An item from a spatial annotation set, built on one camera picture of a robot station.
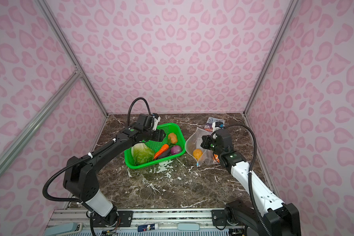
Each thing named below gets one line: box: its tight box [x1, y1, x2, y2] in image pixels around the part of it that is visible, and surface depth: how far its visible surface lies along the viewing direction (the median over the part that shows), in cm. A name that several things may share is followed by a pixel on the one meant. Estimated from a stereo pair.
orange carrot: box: [153, 144, 170, 160], surface depth 97 cm
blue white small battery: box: [137, 223, 159, 233], surface depth 71 cm
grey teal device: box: [43, 222, 84, 236], surface depth 71 cm
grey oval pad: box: [177, 223, 201, 231], surface depth 71 cm
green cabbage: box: [131, 143, 155, 166], surface depth 88 cm
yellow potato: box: [192, 148, 204, 161], surface depth 87 cm
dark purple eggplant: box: [156, 148, 172, 160], surface depth 96 cm
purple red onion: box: [170, 145, 182, 155], surface depth 95 cm
